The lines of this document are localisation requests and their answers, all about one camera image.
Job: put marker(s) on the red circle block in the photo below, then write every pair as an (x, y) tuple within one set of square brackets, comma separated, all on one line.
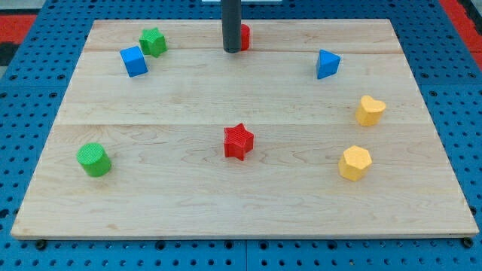
[(245, 37)]

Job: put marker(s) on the yellow heart block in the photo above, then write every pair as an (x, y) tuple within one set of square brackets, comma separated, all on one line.
[(369, 111)]

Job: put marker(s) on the blue triangle block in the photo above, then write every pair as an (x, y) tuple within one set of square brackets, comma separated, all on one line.
[(327, 64)]

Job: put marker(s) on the green cylinder block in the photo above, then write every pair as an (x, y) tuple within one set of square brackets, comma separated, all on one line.
[(93, 159)]

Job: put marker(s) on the red star block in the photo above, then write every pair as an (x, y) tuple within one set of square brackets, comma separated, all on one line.
[(238, 141)]

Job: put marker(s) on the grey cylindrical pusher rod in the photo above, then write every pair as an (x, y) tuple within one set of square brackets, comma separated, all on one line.
[(231, 25)]

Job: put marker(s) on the light wooden board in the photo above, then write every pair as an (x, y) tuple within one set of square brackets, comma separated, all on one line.
[(164, 134)]

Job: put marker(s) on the green star block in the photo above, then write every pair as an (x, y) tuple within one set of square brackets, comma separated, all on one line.
[(153, 42)]

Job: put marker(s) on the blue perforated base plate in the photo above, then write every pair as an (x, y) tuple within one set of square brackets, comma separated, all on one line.
[(37, 77)]

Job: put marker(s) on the blue cube block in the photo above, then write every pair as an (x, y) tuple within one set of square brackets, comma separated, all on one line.
[(134, 61)]

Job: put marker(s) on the yellow hexagon block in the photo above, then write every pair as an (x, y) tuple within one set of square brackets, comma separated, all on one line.
[(354, 163)]

